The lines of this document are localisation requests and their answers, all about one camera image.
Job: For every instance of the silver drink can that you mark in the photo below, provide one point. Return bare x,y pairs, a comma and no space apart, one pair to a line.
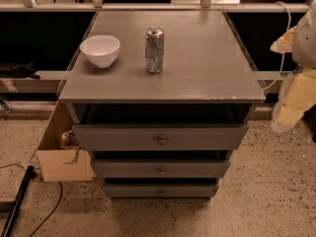
154,50

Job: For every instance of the grey bottom drawer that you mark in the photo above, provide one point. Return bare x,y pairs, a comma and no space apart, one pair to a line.
161,191

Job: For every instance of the black object on ledge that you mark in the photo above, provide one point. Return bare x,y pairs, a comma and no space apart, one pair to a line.
18,70

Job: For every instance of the grey drawer cabinet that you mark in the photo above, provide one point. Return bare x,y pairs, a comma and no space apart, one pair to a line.
205,81

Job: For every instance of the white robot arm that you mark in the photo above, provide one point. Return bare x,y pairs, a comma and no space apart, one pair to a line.
304,42

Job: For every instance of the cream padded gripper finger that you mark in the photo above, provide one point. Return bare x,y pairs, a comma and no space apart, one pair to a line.
284,44
297,95

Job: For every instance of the black bar on floor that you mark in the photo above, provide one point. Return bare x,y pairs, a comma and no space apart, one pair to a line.
13,207

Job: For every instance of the grey middle drawer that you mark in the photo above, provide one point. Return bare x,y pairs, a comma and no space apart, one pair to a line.
156,168

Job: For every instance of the white ceramic bowl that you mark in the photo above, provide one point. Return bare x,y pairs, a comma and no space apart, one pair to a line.
102,51

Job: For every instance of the grey drawer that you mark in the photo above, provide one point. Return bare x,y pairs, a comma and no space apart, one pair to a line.
161,191
156,168
101,137

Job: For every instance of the grey top drawer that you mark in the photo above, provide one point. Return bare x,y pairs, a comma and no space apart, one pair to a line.
101,137

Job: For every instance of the clear acrylic guard panel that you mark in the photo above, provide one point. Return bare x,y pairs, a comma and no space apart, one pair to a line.
239,35

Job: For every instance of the crumpled item in box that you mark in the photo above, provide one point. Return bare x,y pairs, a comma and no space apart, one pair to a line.
68,140

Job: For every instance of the open cardboard box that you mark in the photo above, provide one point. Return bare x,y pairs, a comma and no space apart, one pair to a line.
59,159

